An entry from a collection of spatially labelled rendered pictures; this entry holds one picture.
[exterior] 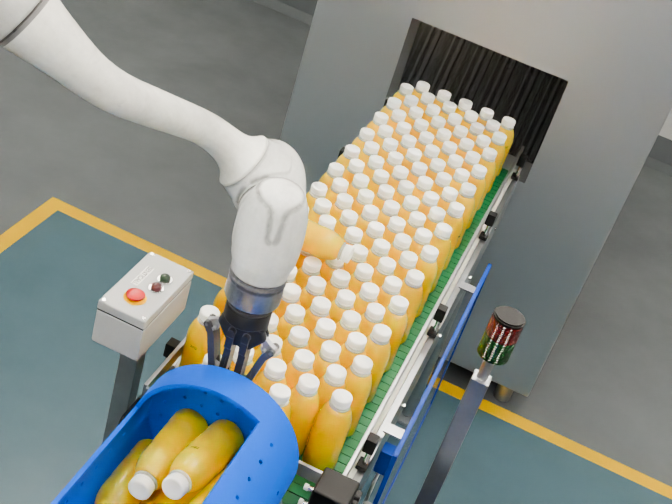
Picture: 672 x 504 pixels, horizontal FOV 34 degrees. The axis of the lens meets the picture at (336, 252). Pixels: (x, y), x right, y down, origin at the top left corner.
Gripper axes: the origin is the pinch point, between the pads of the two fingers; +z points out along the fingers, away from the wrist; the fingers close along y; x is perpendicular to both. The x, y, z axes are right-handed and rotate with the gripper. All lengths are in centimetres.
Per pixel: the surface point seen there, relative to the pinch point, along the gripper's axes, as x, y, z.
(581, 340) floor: -237, -69, 117
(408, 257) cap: -73, -13, 8
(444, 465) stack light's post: -40, -38, 30
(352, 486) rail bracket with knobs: -9.2, -24.8, 16.0
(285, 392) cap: -15.3, -6.7, 8.1
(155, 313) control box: -18.1, 22.1, 6.7
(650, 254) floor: -326, -87, 117
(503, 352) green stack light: -39, -40, -3
